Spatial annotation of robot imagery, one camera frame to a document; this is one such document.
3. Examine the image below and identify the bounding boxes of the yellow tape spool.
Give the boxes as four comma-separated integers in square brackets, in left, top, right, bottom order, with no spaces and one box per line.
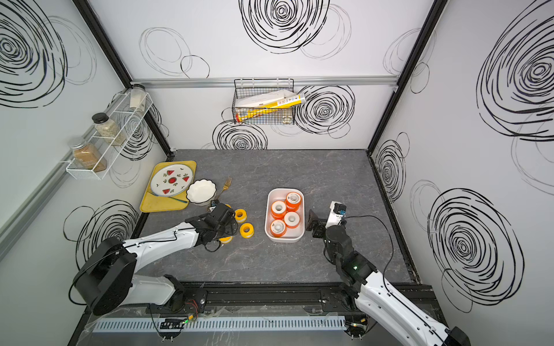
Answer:
[219,236,234,245]
[239,223,255,239]

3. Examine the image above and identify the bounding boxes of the yellow tape spool uncovered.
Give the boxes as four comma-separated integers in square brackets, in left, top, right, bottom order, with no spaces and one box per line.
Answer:
[235,208,248,224]

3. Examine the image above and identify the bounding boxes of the orange tape roll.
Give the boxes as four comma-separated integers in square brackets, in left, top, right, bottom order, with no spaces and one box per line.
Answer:
[269,219,287,238]
[285,192,302,211]
[283,211,301,229]
[271,200,287,219]

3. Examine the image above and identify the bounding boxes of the orange tape roll bottom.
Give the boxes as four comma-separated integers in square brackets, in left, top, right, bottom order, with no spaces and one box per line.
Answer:
[271,200,287,219]

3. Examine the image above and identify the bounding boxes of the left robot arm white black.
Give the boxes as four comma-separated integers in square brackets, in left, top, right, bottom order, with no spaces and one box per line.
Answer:
[70,203,238,316]

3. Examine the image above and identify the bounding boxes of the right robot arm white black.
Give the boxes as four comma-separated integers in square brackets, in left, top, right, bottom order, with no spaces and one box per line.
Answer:
[306,202,471,345]

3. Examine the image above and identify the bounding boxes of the white plastic storage box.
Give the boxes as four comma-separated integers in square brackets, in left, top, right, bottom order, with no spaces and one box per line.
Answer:
[264,188,307,243]

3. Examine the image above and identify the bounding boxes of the yellow white foil box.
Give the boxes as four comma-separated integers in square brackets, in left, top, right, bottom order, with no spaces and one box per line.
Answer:
[232,89,306,125]

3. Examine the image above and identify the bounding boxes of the white scalloped bowl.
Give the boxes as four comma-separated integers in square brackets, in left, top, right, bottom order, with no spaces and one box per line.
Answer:
[187,180,217,205]

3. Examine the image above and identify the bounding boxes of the gold fork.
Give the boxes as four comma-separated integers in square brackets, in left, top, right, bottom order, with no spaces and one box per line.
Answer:
[215,177,232,200]

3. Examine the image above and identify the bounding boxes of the watermelon pattern plate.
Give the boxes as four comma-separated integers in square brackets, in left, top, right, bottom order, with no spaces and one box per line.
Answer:
[150,164,193,197]

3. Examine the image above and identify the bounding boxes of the spice jar black lid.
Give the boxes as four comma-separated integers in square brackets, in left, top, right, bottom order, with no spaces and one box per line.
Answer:
[92,112,126,146]

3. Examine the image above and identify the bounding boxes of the spice jar brown contents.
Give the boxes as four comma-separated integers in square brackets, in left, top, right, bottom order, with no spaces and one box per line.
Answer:
[69,137,107,172]

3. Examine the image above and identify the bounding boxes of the spice jar far clear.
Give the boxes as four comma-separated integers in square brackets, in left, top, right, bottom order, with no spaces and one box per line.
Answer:
[129,84,147,111]

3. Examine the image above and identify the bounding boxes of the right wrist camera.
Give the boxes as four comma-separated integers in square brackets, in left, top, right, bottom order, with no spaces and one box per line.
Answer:
[325,201,346,229]

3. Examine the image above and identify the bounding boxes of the teal handled fork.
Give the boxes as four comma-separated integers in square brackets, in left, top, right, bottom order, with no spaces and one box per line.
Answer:
[167,197,189,204]

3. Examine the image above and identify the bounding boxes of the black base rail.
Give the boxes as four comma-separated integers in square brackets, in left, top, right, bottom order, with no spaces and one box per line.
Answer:
[68,281,447,345]

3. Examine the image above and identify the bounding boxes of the black wire wall basket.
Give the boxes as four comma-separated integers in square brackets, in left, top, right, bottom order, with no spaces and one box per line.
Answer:
[232,78,294,125]

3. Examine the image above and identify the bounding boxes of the white slotted cable duct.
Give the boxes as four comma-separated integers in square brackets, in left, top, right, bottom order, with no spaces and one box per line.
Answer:
[92,316,347,333]

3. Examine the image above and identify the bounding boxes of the white wire spice rack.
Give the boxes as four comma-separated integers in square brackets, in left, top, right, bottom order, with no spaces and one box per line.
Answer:
[66,90,155,188]

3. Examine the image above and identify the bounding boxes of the aluminium wall rail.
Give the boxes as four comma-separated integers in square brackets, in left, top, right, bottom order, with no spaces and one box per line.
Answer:
[131,75,399,89]

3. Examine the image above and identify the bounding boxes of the black corner frame post right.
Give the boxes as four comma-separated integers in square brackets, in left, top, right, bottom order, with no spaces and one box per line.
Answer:
[366,0,448,156]

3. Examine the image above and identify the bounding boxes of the black corner frame post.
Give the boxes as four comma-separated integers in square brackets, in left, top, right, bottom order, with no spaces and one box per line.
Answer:
[366,0,448,156]
[72,0,175,161]

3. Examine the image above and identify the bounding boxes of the black corner frame post left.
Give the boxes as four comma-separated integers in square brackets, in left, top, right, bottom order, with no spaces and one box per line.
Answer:
[72,0,175,161]

